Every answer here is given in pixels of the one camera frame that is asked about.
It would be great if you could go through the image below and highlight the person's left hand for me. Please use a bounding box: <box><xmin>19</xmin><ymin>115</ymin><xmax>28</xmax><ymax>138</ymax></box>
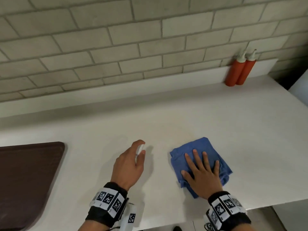
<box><xmin>110</xmin><ymin>140</ymin><xmax>146</xmax><ymax>192</ymax></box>

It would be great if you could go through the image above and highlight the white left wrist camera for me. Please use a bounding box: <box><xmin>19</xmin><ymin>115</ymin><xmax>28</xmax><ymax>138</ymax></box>
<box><xmin>119</xmin><ymin>202</ymin><xmax>138</xmax><ymax>231</ymax></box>

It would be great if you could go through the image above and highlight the small clear spray bottle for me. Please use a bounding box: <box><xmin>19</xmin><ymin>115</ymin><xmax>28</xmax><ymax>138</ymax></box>
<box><xmin>134</xmin><ymin>144</ymin><xmax>145</xmax><ymax>164</ymax></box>

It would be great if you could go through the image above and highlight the brown plastic tray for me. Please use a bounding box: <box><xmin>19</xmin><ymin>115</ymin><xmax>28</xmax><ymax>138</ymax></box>
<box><xmin>0</xmin><ymin>141</ymin><xmax>65</xmax><ymax>231</ymax></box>

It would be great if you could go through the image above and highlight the person's left forearm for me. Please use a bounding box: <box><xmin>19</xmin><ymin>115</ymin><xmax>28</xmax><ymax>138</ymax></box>
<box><xmin>77</xmin><ymin>220</ymin><xmax>111</xmax><ymax>231</ymax></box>

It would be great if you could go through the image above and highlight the person's right hand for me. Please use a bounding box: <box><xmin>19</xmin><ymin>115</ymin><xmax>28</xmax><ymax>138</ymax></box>
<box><xmin>181</xmin><ymin>149</ymin><xmax>223</xmax><ymax>200</ymax></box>

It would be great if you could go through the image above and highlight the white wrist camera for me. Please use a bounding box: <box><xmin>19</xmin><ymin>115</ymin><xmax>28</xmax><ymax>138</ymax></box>
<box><xmin>119</xmin><ymin>202</ymin><xmax>138</xmax><ymax>231</ymax></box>
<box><xmin>203</xmin><ymin>214</ymin><xmax>212</xmax><ymax>231</ymax></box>

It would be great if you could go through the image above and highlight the black right wrist band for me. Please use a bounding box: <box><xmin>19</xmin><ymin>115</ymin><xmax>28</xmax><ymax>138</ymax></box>
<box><xmin>203</xmin><ymin>191</ymin><xmax>252</xmax><ymax>231</ymax></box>

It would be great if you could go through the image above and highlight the blue cloth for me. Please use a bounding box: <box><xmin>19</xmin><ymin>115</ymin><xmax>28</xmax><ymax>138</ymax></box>
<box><xmin>169</xmin><ymin>137</ymin><xmax>233</xmax><ymax>199</ymax></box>

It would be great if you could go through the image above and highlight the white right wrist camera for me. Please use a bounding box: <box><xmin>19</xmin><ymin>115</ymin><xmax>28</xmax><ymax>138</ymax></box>
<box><xmin>203</xmin><ymin>214</ymin><xmax>212</xmax><ymax>231</ymax></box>

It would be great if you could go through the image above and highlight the black wrist band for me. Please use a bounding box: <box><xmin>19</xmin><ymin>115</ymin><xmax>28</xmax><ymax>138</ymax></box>
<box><xmin>85</xmin><ymin>182</ymin><xmax>129</xmax><ymax>228</ymax></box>
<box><xmin>203</xmin><ymin>191</ymin><xmax>252</xmax><ymax>231</ymax></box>

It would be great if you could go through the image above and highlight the black left wrist band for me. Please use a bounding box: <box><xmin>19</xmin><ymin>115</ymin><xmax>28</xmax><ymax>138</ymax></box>
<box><xmin>85</xmin><ymin>182</ymin><xmax>129</xmax><ymax>228</ymax></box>

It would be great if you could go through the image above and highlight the red squeeze bottle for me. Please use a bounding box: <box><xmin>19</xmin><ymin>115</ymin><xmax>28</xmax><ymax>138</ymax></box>
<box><xmin>225</xmin><ymin>51</ymin><xmax>247</xmax><ymax>87</ymax></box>
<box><xmin>236</xmin><ymin>49</ymin><xmax>257</xmax><ymax>86</ymax></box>

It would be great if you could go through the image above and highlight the white countertop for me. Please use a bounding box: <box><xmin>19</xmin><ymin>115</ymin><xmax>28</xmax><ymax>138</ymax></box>
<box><xmin>0</xmin><ymin>57</ymin><xmax>308</xmax><ymax>231</ymax></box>

